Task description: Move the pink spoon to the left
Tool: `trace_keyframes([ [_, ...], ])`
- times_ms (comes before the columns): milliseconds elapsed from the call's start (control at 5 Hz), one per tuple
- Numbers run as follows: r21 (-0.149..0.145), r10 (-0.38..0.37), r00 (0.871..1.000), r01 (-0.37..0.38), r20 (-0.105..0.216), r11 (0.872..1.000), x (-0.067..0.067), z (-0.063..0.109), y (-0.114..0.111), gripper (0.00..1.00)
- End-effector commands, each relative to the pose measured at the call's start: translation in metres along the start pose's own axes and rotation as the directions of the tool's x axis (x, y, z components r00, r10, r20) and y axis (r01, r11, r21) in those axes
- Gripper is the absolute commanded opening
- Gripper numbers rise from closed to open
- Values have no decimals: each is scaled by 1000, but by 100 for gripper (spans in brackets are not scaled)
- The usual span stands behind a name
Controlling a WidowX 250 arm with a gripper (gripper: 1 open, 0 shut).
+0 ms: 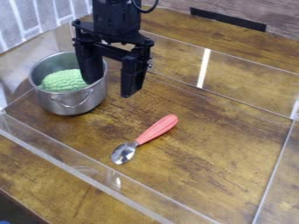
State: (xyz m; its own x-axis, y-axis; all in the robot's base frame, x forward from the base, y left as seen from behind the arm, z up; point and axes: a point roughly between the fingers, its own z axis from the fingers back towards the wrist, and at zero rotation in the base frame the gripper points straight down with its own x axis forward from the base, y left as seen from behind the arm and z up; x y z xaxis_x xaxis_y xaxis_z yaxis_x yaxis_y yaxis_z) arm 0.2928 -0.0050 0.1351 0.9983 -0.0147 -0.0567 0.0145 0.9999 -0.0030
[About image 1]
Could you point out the stainless steel pot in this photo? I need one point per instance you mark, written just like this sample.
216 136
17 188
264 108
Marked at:
62 92

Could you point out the black strip on table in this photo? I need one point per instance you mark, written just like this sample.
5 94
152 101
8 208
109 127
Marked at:
228 19

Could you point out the clear acrylic tray enclosure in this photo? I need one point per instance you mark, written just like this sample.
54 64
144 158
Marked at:
197 150

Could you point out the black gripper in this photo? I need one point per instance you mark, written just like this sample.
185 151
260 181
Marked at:
112 36

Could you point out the green bumpy toy gourd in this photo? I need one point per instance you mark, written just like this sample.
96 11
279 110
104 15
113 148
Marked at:
62 81

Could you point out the pink handled metal spoon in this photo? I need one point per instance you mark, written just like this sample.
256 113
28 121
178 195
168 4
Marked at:
125 150

